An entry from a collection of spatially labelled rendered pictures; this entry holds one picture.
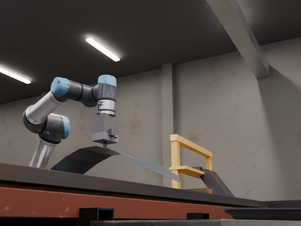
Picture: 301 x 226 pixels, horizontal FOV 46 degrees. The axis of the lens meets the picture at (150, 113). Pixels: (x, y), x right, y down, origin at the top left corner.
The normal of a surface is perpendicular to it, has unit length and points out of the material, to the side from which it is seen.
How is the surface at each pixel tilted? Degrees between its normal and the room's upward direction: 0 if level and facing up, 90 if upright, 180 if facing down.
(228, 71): 90
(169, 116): 90
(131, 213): 90
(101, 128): 90
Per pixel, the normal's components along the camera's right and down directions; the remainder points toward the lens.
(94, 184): 0.82, -0.18
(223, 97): -0.47, -0.26
